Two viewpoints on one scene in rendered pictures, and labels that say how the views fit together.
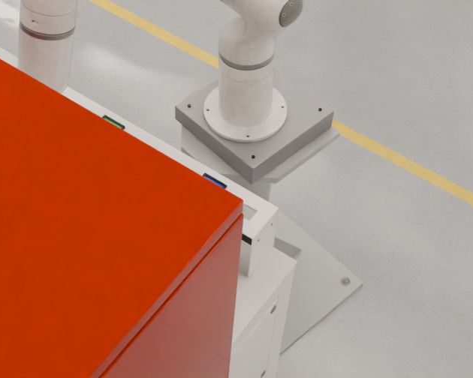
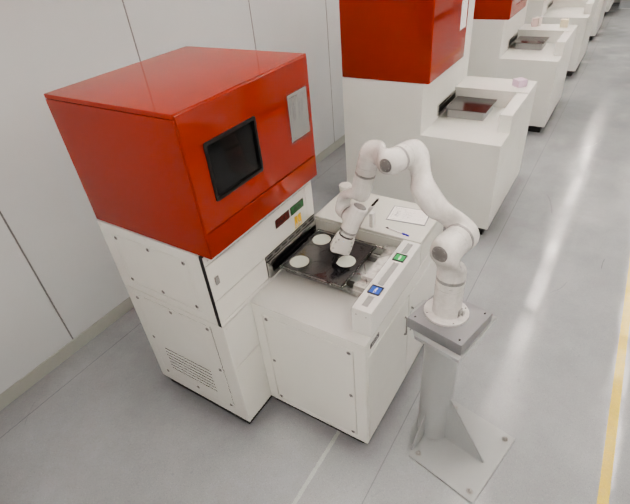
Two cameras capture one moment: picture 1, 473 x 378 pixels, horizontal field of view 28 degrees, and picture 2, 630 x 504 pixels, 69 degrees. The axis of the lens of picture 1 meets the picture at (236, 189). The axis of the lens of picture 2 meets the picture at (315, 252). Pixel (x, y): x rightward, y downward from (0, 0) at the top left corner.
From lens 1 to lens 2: 1.78 m
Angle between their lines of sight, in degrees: 65
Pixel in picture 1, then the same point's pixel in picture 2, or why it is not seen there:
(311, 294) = (453, 470)
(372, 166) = not seen: outside the picture
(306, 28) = not seen: outside the picture
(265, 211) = (367, 309)
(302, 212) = (514, 464)
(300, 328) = (428, 465)
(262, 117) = (438, 313)
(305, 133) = (440, 336)
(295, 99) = (463, 330)
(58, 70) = (355, 188)
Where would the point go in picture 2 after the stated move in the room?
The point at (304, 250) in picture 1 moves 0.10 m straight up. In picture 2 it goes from (483, 464) to (486, 454)
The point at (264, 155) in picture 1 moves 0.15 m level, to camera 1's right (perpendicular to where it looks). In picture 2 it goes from (417, 320) to (423, 347)
